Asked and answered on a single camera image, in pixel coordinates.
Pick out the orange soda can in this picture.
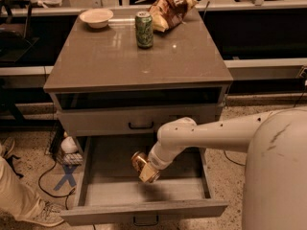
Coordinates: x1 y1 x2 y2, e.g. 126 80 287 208
131 151 148 173

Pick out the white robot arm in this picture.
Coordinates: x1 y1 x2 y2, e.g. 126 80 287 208
139 106 307 230

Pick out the open grey drawer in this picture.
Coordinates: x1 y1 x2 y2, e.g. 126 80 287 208
61 133 227 226

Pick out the closed grey drawer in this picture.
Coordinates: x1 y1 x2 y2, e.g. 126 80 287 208
58 104 223 137

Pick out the grey drawer cabinet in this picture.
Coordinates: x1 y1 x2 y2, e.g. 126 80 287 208
43 8 234 138

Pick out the green soda can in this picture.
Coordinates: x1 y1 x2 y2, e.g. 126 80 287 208
135 11 154 48

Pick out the blue tape cross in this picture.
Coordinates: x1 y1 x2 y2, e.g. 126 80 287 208
54 165 77 191

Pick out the white round object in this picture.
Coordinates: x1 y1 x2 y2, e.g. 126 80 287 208
60 137 78 154

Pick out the white knit sneaker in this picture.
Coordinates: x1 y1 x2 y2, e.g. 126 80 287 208
24 201 64 227

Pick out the beige trouser leg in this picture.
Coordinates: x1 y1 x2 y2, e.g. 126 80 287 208
0 158 45 220

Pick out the white bowl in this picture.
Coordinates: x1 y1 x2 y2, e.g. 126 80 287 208
79 8 113 29

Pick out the brown chip bag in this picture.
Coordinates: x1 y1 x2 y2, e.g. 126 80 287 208
149 0 198 32

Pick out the black cable left floor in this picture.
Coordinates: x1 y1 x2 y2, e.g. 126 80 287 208
37 160 77 211

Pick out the wire basket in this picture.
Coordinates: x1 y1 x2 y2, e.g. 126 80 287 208
45 121 83 166

